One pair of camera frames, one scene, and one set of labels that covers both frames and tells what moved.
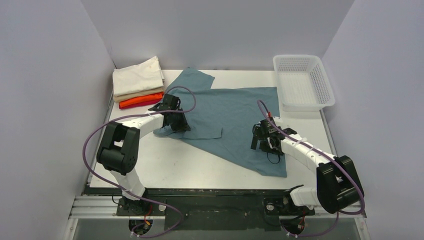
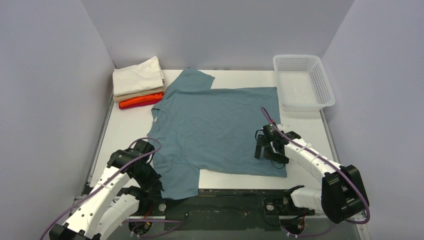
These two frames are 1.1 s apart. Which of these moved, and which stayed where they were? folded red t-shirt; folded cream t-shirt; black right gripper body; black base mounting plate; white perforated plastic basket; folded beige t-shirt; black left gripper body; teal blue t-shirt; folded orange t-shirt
Moved: black right gripper body; teal blue t-shirt; black left gripper body
Stayed: folded beige t-shirt; black base mounting plate; white perforated plastic basket; folded red t-shirt; folded orange t-shirt; folded cream t-shirt
